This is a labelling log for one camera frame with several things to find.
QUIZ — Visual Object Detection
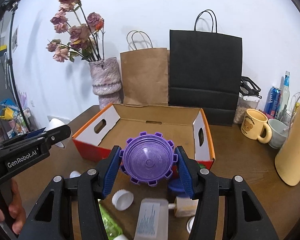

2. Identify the blue round lid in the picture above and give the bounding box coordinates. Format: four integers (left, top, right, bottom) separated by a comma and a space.
167, 178, 189, 198

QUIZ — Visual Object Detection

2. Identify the small white cap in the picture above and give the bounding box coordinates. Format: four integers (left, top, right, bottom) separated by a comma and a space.
69, 171, 81, 179

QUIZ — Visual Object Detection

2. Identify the white ribbed bottle cap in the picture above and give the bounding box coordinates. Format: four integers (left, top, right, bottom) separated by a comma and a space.
111, 189, 134, 211

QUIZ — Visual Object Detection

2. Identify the white power adapter plug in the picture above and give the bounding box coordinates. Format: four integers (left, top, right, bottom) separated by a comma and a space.
168, 197, 198, 218

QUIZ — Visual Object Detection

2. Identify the purple gear-shaped lid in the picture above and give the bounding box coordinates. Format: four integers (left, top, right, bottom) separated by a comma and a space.
120, 132, 178, 187

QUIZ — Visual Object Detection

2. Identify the green spray bottle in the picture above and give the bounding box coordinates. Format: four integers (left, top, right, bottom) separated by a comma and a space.
99, 204, 127, 240

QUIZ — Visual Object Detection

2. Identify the translucent square plastic bottle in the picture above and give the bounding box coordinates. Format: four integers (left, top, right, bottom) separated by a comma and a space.
134, 198, 168, 240

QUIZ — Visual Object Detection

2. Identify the person's left hand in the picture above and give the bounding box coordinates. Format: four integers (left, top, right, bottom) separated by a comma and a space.
0, 179, 26, 235

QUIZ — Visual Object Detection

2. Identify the cluttered storage shelf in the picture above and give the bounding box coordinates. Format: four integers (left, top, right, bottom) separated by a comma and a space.
0, 92, 38, 139

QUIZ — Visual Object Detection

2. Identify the red cardboard box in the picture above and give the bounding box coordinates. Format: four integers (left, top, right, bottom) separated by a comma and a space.
72, 104, 216, 169

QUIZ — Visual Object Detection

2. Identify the yellow bear mug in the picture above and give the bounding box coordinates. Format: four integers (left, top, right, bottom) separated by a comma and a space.
241, 108, 272, 144

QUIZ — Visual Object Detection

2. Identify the clear food storage container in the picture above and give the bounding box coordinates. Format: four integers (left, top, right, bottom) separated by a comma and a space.
233, 76, 262, 124

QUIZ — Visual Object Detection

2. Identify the pink ceramic vase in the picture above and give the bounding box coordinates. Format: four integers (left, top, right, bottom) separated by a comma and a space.
89, 57, 122, 110

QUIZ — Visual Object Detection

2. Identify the black paper bag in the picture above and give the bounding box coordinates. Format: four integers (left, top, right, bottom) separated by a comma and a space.
168, 9, 243, 126

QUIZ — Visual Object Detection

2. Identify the brown paper bag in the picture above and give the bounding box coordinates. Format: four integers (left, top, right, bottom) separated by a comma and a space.
120, 30, 170, 106

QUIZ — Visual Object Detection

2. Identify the blue soda can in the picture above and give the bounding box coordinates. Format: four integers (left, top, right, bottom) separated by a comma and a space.
264, 86, 281, 117

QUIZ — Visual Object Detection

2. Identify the yellow thermos jug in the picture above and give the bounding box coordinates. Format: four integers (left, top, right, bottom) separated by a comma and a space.
275, 106, 300, 186

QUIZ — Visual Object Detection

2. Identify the clear bottle blue label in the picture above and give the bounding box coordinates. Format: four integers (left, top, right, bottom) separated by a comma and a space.
277, 71, 290, 120

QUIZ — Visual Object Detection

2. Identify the dried rose bouquet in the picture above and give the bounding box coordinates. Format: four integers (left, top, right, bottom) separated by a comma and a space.
46, 0, 105, 62

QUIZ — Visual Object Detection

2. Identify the black light stand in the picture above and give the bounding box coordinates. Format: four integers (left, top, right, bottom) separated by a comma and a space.
0, 0, 31, 131

